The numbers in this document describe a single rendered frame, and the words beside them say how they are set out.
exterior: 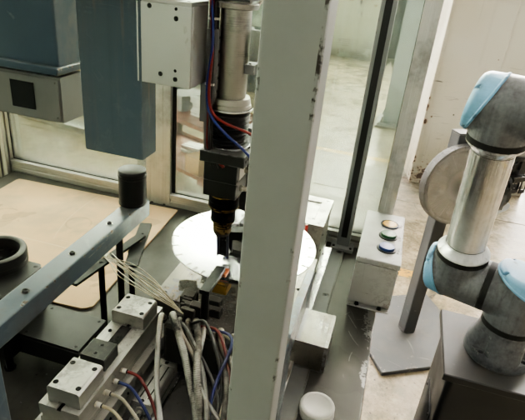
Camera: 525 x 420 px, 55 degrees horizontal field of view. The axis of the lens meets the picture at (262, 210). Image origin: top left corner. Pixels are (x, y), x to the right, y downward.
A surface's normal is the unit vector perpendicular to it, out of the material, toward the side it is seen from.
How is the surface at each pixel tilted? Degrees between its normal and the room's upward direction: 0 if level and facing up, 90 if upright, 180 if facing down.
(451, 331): 0
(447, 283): 99
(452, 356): 0
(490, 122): 104
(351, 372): 0
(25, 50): 90
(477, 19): 90
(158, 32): 90
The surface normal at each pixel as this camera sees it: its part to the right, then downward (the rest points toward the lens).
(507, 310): -0.58, 0.36
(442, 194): 0.25, 0.40
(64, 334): 0.09, -0.88
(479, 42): -0.11, 0.44
